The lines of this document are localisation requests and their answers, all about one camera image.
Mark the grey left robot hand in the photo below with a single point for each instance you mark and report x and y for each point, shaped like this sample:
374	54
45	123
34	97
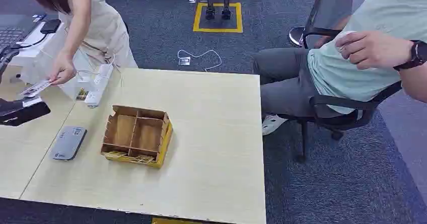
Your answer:
7	57

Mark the person's hand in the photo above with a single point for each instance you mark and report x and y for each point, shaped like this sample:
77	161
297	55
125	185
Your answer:
63	69

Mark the person's hand with watch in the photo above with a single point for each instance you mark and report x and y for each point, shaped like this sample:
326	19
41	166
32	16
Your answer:
373	50

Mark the white printed card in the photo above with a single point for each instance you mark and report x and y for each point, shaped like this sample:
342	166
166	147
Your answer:
35	88

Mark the wooden compartment box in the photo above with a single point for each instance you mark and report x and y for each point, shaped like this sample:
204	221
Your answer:
140	135

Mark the white side desk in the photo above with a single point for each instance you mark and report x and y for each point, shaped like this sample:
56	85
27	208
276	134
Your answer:
50	59

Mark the white plug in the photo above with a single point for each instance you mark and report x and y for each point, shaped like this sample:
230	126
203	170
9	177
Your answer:
84	79

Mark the person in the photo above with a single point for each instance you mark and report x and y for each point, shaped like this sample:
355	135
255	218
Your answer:
96	22
350	65

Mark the grey laptop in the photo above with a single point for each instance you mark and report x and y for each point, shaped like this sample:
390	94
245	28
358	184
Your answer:
15	29

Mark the small yellow black tag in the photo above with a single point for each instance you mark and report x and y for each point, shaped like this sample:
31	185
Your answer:
82	94

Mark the white power strip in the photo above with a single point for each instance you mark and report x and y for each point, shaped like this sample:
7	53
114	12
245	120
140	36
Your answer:
98	85

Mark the black wristwatch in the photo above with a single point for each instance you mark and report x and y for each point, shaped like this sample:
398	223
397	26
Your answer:
417	54

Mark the black power bank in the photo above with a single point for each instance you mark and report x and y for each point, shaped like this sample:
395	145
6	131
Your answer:
50	26

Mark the grey chair with chrome base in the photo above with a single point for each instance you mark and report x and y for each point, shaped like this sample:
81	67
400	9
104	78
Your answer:
330	5

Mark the black office chair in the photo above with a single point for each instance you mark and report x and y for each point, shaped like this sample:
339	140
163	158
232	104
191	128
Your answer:
347	112

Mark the grey flat device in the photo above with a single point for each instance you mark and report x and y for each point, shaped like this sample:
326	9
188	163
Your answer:
68	143

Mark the silver floor socket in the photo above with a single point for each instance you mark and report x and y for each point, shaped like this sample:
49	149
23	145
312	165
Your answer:
184	61

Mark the yellow tape square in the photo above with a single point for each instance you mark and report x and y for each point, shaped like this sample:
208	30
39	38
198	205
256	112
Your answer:
196	17

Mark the yellow tape strip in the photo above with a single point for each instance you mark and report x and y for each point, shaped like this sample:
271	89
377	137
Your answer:
173	221

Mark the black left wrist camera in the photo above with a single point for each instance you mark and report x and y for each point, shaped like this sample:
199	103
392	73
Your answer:
23	113

